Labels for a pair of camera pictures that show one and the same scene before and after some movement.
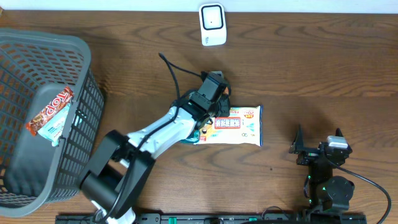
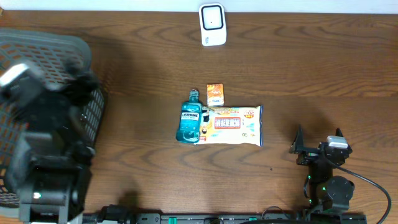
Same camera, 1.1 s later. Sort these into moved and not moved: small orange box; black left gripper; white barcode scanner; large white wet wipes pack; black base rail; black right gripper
Moved: small orange box; black left gripper
Not moved: large white wet wipes pack; black right gripper; black base rail; white barcode scanner
